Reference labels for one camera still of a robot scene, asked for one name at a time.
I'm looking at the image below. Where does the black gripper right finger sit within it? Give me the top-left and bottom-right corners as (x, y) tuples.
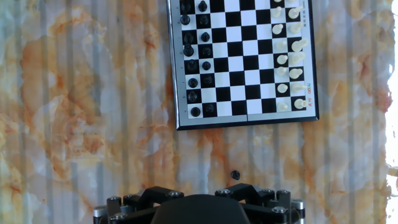
(215, 183), (306, 224)

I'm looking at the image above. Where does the white knight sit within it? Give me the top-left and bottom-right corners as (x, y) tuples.
(287, 5), (304, 20)
(290, 82), (308, 93)

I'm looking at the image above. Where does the black and white chessboard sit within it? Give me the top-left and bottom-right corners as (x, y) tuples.
(165, 0), (320, 131)

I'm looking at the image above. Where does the white queen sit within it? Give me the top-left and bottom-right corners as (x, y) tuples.
(289, 51), (307, 66)

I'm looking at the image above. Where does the orange marble pattern mat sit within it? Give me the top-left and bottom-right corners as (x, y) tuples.
(0, 0), (393, 224)

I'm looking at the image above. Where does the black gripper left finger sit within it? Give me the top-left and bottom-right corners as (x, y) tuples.
(93, 185), (185, 224)

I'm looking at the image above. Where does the white king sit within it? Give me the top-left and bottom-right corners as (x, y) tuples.
(290, 37), (310, 53)

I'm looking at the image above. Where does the white bishop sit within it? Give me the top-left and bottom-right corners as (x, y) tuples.
(289, 21), (305, 35)
(289, 67), (304, 80)

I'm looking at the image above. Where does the black king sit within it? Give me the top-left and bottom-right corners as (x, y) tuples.
(183, 43), (195, 58)

